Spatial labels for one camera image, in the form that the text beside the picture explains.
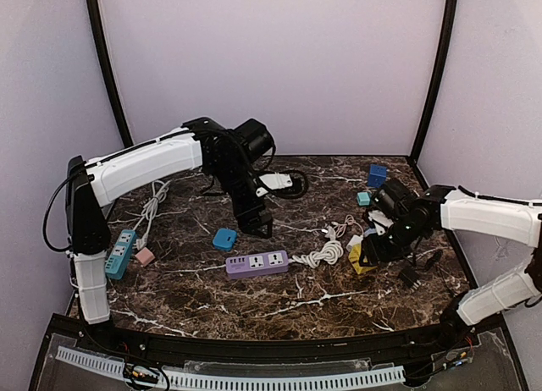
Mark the white coiled power cord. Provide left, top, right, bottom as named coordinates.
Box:
left=289, top=240, right=346, bottom=268

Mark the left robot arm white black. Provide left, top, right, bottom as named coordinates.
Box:
left=60, top=118, right=274, bottom=325

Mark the pink charger plug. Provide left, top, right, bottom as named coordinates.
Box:
left=135, top=247, right=155, bottom=267

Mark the teal small charger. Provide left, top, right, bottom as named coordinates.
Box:
left=357, top=191, right=372, bottom=207

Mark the black cable bundle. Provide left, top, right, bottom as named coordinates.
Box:
left=406, top=238, right=445, bottom=273

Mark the yellow cube socket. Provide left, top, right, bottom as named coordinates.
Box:
left=348, top=244, right=376, bottom=275

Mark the black front aluminium rail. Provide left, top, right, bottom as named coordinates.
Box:
left=65, top=319, right=466, bottom=365

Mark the right black frame post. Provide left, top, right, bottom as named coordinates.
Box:
left=409, top=0, right=458, bottom=164

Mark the left black frame post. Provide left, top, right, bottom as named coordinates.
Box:
left=86, top=0, right=134, bottom=147

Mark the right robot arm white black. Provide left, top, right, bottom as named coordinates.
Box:
left=362, top=179, right=541, bottom=344

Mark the black plug adapter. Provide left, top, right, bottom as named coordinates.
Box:
left=398, top=267, right=421, bottom=290

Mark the teal power strip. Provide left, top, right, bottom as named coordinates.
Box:
left=105, top=229, right=137, bottom=280

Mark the purple power strip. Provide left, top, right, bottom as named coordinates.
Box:
left=225, top=251, right=289, bottom=279

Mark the white charger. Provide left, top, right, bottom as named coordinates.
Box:
left=346, top=234, right=363, bottom=252

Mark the blue flat adapter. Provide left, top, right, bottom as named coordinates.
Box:
left=212, top=228, right=238, bottom=251

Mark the dark blue cube socket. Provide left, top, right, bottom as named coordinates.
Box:
left=367, top=164, right=387, bottom=188

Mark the black frame post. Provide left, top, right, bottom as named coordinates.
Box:
left=86, top=0, right=134, bottom=147
left=409, top=0, right=458, bottom=164

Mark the white teal strip cord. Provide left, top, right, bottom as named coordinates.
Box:
left=126, top=179, right=173, bottom=251

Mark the light blue charger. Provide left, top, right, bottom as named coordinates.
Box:
left=363, top=229, right=377, bottom=238

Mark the pink white usb cable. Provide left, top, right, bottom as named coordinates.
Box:
left=320, top=214, right=365, bottom=240

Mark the white slotted cable duct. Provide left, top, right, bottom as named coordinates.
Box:
left=55, top=346, right=406, bottom=390

